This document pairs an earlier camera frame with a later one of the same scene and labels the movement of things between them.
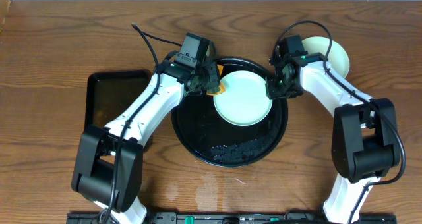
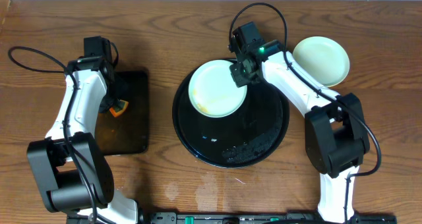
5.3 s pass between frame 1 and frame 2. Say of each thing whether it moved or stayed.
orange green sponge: moved
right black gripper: moved
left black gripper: moved
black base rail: stayed
